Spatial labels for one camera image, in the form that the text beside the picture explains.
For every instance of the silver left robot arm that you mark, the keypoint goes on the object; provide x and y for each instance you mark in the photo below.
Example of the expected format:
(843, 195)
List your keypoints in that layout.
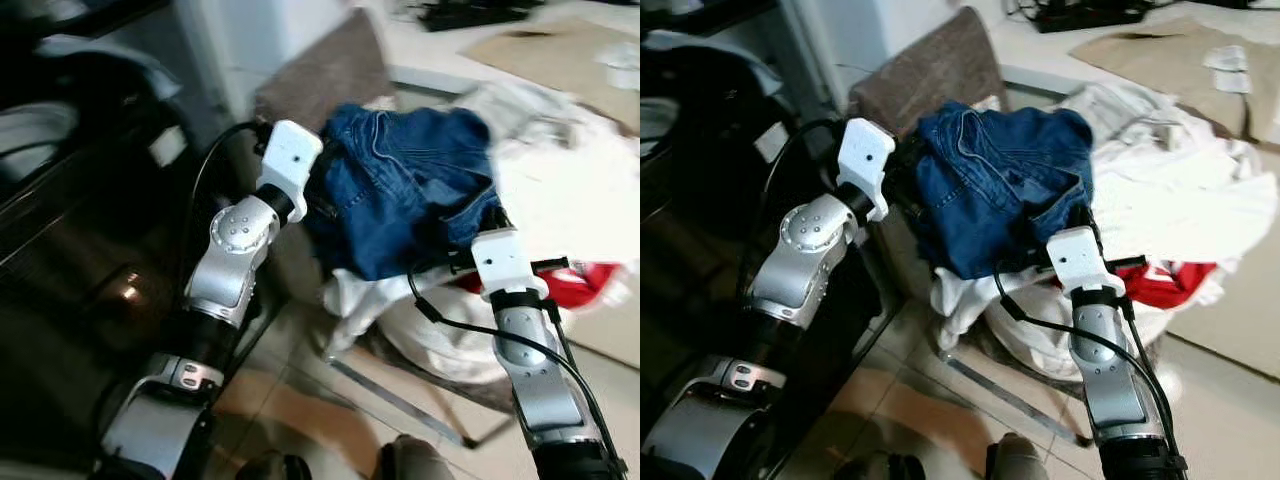
(800, 270)
(225, 270)

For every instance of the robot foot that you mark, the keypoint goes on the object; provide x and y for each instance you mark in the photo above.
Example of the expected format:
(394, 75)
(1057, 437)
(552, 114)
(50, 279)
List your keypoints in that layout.
(275, 468)
(880, 468)
(415, 460)
(1015, 460)

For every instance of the red garment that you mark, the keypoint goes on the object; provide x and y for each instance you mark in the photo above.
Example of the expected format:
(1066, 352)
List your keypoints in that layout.
(1170, 285)
(580, 280)

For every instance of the white paper scrap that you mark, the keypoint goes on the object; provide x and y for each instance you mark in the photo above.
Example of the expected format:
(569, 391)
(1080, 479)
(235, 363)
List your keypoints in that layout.
(1228, 70)
(622, 65)

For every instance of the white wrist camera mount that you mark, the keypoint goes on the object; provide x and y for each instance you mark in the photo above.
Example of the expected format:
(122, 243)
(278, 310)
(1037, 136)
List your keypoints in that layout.
(500, 262)
(1080, 262)
(290, 160)
(865, 160)

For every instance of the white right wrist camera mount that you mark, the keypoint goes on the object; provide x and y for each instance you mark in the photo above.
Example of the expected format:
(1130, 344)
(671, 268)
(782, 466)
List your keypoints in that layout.
(500, 262)
(1080, 262)

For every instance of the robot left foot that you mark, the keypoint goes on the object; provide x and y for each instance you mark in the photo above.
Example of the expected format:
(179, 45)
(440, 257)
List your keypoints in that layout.
(275, 468)
(880, 468)

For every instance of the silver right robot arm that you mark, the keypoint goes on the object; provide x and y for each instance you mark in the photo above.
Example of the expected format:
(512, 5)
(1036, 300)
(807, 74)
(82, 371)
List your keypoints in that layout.
(535, 380)
(1110, 380)

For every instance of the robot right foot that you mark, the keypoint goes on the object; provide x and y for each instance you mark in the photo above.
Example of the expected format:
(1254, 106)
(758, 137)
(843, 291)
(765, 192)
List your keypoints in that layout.
(1015, 460)
(415, 460)

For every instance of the white washer label sticker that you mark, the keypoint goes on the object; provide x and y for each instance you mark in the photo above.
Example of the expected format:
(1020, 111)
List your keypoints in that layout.
(771, 141)
(167, 146)

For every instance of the black top-load washing machine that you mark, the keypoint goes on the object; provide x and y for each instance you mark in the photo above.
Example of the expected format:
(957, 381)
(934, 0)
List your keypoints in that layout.
(700, 200)
(60, 250)

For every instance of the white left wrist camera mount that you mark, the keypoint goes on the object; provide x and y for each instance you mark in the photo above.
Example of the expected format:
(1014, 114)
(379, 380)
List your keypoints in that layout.
(865, 160)
(290, 160)

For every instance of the steel washer drum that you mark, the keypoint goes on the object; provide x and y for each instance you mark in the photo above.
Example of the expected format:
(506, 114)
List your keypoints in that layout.
(30, 130)
(655, 115)

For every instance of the black power strip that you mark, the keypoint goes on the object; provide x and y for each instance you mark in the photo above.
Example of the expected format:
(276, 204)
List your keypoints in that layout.
(480, 12)
(1090, 12)

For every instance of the white clothes pile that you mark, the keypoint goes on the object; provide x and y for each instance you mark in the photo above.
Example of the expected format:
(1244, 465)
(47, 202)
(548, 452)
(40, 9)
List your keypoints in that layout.
(1180, 190)
(560, 200)

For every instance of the brown cardboard sheet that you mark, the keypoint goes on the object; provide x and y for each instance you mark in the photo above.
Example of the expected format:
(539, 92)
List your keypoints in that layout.
(1160, 55)
(560, 60)

